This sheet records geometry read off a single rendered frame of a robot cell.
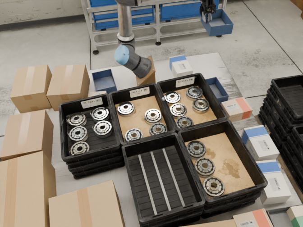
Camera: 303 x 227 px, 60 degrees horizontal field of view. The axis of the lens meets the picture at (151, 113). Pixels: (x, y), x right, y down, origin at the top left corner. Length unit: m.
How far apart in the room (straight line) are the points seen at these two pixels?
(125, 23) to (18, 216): 1.21
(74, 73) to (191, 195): 1.15
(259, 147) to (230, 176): 0.28
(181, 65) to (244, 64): 1.50
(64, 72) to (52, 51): 1.85
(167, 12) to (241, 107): 1.93
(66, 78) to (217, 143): 1.09
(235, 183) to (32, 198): 0.96
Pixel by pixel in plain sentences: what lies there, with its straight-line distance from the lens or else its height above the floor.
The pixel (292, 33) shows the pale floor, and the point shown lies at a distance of 4.10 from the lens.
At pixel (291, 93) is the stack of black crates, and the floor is 0.49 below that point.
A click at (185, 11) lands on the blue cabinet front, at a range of 3.43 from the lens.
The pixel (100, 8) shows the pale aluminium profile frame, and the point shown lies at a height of 0.60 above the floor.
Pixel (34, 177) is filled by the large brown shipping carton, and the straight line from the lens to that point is 1.42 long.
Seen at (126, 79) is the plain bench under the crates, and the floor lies 0.70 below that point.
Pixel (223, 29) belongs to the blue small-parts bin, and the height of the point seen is 1.11.
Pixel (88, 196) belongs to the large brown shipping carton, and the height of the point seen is 0.90.
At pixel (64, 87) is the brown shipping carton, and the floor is 0.86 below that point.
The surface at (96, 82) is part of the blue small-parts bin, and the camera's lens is 2.03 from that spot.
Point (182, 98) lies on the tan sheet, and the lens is 1.67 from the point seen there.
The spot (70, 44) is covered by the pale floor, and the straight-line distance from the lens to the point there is 3.82.
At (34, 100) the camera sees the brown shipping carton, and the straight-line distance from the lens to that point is 1.92.
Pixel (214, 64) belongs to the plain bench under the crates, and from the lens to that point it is 2.15.
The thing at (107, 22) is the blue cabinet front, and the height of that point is 0.40.
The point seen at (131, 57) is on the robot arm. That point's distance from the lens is 1.75.
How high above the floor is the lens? 2.04
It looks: 50 degrees down
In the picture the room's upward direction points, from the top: 4 degrees counter-clockwise
